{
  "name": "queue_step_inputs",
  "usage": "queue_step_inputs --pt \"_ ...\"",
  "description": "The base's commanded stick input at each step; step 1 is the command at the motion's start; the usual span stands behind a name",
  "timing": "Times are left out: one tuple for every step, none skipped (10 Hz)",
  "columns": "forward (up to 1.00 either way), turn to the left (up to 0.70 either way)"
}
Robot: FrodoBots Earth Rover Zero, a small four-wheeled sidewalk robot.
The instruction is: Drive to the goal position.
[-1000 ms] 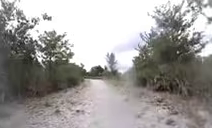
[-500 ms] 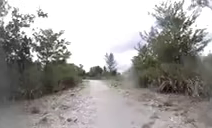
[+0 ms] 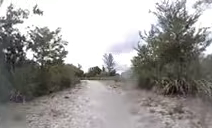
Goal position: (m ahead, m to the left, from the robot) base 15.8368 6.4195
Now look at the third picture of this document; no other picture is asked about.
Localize distant group of trees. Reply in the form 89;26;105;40
83;52;119;79

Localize distant grass strip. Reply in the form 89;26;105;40
81;76;120;82

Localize pale dirt path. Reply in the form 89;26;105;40
0;79;212;128

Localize dense green bushes with trees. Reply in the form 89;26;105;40
0;0;85;105

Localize tall bushes with dry grass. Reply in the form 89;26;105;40
129;0;212;102

